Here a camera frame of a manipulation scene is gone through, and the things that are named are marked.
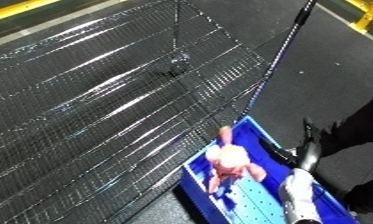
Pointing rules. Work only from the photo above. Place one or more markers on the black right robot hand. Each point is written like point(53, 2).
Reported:
point(308, 151)

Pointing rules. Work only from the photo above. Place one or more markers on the pink soft toy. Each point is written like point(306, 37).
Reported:
point(231, 160)

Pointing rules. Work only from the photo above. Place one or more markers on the pale right robot forearm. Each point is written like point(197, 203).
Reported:
point(300, 200)

